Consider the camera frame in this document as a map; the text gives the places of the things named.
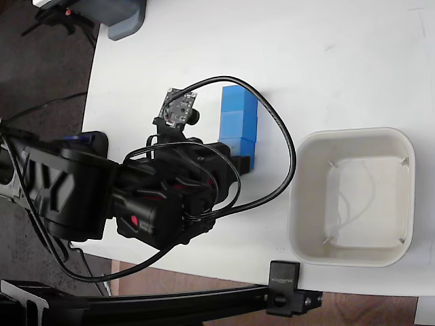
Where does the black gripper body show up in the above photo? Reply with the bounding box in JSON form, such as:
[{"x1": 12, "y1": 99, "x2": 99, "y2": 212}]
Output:
[{"x1": 175, "y1": 137, "x2": 241, "y2": 205}]

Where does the blue cube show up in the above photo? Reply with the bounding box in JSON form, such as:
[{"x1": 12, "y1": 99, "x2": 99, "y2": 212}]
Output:
[
  {"x1": 217, "y1": 136, "x2": 258, "y2": 173},
  {"x1": 220, "y1": 85, "x2": 260, "y2": 118},
  {"x1": 219, "y1": 109, "x2": 258, "y2": 142}
]

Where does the white square plastic bin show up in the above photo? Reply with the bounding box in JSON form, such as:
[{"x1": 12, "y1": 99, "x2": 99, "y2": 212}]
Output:
[{"x1": 286, "y1": 126, "x2": 417, "y2": 268}]

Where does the black table clamp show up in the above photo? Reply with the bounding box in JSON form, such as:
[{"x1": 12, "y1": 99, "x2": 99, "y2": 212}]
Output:
[{"x1": 265, "y1": 260, "x2": 324, "y2": 318}]

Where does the black aluminium extrusion bar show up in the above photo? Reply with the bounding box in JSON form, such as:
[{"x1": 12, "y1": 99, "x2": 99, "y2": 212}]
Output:
[{"x1": 0, "y1": 278, "x2": 273, "y2": 326}]

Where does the gray monitor stand base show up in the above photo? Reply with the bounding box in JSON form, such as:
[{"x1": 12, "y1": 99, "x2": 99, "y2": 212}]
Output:
[{"x1": 80, "y1": 0, "x2": 148, "y2": 42}]

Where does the black tripod with red light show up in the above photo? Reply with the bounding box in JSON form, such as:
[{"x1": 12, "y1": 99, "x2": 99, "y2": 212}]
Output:
[{"x1": 20, "y1": 5, "x2": 100, "y2": 46}]

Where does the black camera cable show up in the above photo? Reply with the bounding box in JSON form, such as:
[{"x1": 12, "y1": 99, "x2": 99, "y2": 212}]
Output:
[{"x1": 25, "y1": 75, "x2": 298, "y2": 284}]

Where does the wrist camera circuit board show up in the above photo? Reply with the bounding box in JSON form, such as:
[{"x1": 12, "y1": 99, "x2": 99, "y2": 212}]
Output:
[{"x1": 157, "y1": 87, "x2": 202, "y2": 130}]

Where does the thin black floor cable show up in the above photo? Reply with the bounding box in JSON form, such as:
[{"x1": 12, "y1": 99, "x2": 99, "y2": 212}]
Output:
[{"x1": 69, "y1": 246, "x2": 103, "y2": 297}]

